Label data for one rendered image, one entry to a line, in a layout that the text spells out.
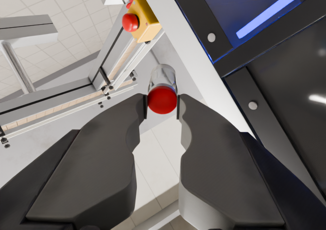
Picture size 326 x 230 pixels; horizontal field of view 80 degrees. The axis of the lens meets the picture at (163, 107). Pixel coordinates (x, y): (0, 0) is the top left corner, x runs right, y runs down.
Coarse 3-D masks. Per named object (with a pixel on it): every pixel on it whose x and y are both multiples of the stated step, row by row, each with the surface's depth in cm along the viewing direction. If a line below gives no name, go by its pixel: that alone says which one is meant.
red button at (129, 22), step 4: (124, 16) 44; (128, 16) 43; (132, 16) 43; (124, 20) 44; (128, 20) 43; (132, 20) 43; (136, 20) 44; (124, 24) 44; (128, 24) 43; (132, 24) 43; (136, 24) 44; (124, 28) 45; (128, 28) 44; (132, 28) 44; (136, 28) 45
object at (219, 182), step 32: (192, 128) 8; (224, 128) 8; (192, 160) 7; (224, 160) 7; (192, 192) 6; (224, 192) 6; (256, 192) 6; (192, 224) 6; (224, 224) 5; (256, 224) 5
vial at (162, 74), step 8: (160, 64) 16; (152, 72) 15; (160, 72) 14; (168, 72) 15; (152, 80) 14; (160, 80) 13; (168, 80) 13; (176, 80) 15; (152, 88) 13; (176, 88) 14
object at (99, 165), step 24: (144, 96) 11; (96, 120) 9; (120, 120) 9; (72, 144) 8; (96, 144) 8; (120, 144) 8; (72, 168) 7; (96, 168) 7; (120, 168) 7; (48, 192) 6; (72, 192) 6; (96, 192) 6; (120, 192) 6; (48, 216) 5; (72, 216) 5; (96, 216) 6; (120, 216) 6
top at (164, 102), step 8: (160, 88) 12; (168, 88) 12; (152, 96) 13; (160, 96) 13; (168, 96) 13; (176, 96) 13; (152, 104) 13; (160, 104) 13; (168, 104) 13; (176, 104) 13; (160, 112) 13; (168, 112) 13
